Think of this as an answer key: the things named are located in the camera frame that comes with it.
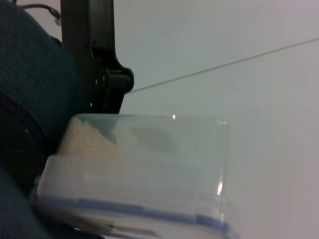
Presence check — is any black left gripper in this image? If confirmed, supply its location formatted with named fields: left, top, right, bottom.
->
left=60, top=0, right=135, bottom=115

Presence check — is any dark teal fabric bag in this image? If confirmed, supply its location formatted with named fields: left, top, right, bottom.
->
left=0, top=0, right=85, bottom=239

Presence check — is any clear plastic food container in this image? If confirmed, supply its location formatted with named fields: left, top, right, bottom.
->
left=29, top=113, right=240, bottom=239

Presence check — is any dark left arm cable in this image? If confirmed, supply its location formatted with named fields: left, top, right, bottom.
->
left=14, top=0, right=62, bottom=25

